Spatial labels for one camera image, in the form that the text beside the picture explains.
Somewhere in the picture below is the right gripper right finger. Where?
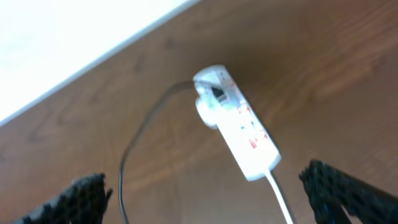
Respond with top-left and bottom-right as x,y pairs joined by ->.
299,159 -> 397,224

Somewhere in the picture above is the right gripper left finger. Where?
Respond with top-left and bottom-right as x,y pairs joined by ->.
13,173 -> 113,224

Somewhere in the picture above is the black charger cable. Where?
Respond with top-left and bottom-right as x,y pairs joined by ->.
118,80 -> 226,224

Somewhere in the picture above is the white power strip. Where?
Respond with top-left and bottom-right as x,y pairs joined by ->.
200,65 -> 281,181

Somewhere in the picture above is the white power strip cord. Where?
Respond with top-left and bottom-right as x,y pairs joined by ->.
263,169 -> 295,224

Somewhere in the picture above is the white USB wall adapter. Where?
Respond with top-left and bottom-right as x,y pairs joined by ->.
193,70 -> 227,129

